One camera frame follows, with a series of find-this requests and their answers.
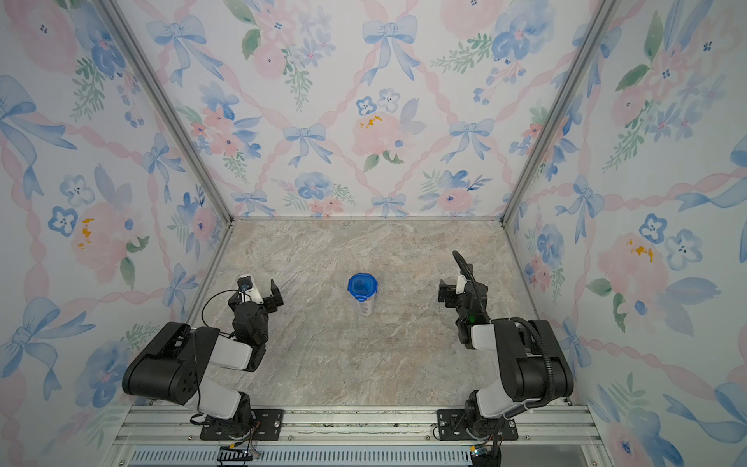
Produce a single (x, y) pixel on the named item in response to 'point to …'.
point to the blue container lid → (362, 278)
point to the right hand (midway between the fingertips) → (460, 279)
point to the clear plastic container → (364, 294)
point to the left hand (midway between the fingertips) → (260, 283)
